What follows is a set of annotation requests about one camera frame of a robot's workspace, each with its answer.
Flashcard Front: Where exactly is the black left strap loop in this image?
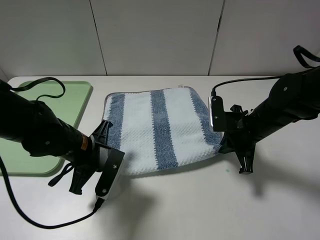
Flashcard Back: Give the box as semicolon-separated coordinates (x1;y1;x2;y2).
48;162;76;188

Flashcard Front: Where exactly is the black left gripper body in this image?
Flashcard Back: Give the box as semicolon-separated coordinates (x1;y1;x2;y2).
73;120;125;175

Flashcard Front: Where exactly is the black left camera cable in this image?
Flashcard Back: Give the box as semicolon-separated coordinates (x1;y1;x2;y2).
0;76;104;222

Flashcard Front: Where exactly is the black camera cable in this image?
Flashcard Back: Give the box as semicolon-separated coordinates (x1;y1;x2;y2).
0;76;104;222
211;44;320;98

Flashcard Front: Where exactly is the green plastic tray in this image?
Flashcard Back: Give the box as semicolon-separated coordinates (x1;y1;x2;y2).
0;77;87;176

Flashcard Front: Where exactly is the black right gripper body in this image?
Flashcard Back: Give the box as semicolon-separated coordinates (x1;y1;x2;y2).
224;104;260;150

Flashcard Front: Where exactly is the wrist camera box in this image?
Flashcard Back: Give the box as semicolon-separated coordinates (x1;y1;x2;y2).
95;148;125;200
208;96;227;132

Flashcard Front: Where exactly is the blue white striped towel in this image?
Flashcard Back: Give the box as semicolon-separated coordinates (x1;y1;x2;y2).
103;87;222;176

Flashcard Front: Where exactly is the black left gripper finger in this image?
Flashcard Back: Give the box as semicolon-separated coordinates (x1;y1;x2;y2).
69;169;95;195

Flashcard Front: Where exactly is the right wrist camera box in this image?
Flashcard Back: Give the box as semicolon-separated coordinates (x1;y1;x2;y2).
208;96;227;132

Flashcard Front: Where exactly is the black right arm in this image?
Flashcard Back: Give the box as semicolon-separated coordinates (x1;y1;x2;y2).
208;67;320;175

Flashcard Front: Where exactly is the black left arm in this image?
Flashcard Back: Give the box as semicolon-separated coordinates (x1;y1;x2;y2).
0;77;125;199

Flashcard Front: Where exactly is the black right camera cable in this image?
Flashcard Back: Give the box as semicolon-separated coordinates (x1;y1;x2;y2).
211;44;320;98

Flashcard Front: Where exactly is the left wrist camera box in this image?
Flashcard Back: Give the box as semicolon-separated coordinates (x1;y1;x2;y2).
95;148;125;200

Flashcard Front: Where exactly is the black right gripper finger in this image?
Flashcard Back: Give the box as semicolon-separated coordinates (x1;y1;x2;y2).
235;147;255;174
218;132;237;154

